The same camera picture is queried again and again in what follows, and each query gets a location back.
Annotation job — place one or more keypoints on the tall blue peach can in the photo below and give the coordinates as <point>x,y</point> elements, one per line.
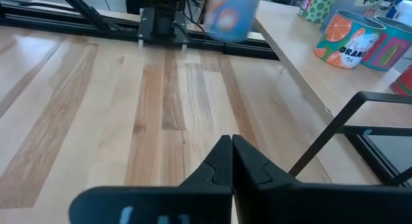
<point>341,8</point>

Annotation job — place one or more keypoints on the short mandarin orange can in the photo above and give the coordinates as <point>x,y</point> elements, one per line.
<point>347,40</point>

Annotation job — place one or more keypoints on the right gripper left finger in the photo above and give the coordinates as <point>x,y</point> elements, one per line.
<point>180,204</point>

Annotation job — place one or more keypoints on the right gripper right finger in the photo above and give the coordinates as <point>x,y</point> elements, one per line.
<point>305,204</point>

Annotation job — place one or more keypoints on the short pink and teal can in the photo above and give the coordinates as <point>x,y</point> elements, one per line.
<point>391,48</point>

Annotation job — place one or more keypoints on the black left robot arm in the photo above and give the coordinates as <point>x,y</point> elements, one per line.
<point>164,14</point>

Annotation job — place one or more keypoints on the tall red corn can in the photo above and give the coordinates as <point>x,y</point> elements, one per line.
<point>404,84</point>

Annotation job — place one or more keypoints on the white container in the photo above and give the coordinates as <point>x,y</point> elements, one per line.
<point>404,11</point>

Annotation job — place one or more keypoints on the wooden shelf black frame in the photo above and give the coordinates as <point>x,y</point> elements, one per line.
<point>305,66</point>

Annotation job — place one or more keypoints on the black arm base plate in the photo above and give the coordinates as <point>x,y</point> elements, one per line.
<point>146,31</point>

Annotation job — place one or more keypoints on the short green polka-dot can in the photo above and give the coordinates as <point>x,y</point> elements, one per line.
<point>317,6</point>

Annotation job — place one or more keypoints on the black aluminium table frame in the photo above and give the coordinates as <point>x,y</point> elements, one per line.
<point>80,26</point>

